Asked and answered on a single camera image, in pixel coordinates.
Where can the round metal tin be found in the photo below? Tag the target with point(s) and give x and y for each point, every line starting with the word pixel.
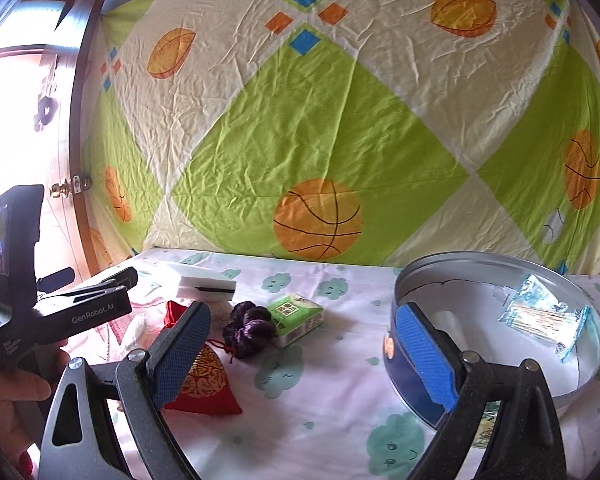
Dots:
pixel 570 355

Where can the cloud print bed sheet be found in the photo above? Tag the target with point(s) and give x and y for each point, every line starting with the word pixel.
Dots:
pixel 330 410

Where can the red embroidered pouch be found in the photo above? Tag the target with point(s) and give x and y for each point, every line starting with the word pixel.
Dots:
pixel 210 375

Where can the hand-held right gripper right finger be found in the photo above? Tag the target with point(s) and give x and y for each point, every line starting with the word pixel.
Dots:
pixel 425 355

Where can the brass door knob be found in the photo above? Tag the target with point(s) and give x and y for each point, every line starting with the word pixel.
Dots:
pixel 60 188

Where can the brown wooden door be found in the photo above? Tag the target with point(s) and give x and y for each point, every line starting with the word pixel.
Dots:
pixel 87 35

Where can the white foam sponge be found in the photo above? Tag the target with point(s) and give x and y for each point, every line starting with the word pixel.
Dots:
pixel 200 275

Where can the clear blue plastic packet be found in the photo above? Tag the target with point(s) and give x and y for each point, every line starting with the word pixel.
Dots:
pixel 545 327

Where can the green tissue pack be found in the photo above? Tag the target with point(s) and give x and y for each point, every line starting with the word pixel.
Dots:
pixel 295 317

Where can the dark door decoration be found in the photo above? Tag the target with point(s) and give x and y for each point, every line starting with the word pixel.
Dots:
pixel 45 110

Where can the person's left hand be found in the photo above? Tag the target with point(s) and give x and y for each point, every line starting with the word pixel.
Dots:
pixel 10 400

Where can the basketball print hanging sheet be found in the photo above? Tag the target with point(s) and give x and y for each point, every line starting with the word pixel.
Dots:
pixel 305 110

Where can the metal door latch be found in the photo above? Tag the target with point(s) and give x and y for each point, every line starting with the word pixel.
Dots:
pixel 81 182

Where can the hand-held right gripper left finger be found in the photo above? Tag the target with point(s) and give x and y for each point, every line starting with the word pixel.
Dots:
pixel 180 355

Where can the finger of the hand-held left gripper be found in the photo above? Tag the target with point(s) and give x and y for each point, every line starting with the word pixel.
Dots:
pixel 120 277

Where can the purple velvet scrunchie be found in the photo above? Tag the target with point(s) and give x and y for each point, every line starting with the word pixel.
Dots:
pixel 250 332

